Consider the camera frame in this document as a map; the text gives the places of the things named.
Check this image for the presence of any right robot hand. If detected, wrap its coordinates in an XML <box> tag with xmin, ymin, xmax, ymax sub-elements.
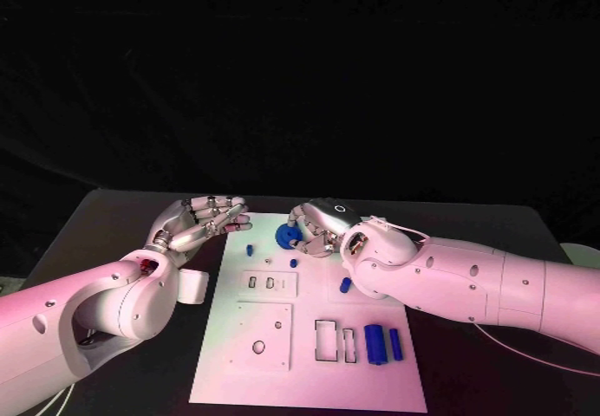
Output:
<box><xmin>286</xmin><ymin>197</ymin><xmax>365</xmax><ymax>259</ymax></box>

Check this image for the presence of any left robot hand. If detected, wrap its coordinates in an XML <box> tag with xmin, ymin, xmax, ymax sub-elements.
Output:
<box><xmin>145</xmin><ymin>195</ymin><xmax>256</xmax><ymax>266</ymax></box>

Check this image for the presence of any blue gear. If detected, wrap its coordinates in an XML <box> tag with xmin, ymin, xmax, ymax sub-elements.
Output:
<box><xmin>276</xmin><ymin>223</ymin><xmax>306</xmax><ymax>251</ymax></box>

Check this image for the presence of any white task board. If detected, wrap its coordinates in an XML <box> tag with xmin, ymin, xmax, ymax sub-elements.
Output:
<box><xmin>188</xmin><ymin>212</ymin><xmax>429</xmax><ymax>413</ymax></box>

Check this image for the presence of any thick blue cylinder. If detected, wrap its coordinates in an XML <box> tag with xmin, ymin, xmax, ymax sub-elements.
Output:
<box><xmin>364</xmin><ymin>323</ymin><xmax>390</xmax><ymax>366</ymax></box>

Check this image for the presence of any thin blue cylinder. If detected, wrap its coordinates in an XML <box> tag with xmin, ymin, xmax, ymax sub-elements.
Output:
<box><xmin>389</xmin><ymin>328</ymin><xmax>406</xmax><ymax>361</ymax></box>

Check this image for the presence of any white cable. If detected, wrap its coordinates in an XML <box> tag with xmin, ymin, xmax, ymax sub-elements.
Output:
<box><xmin>41</xmin><ymin>384</ymin><xmax>73</xmax><ymax>416</ymax></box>
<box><xmin>472</xmin><ymin>322</ymin><xmax>600</xmax><ymax>378</ymax></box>
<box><xmin>58</xmin><ymin>386</ymin><xmax>78</xmax><ymax>416</ymax></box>
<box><xmin>371</xmin><ymin>216</ymin><xmax>430</xmax><ymax>244</ymax></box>

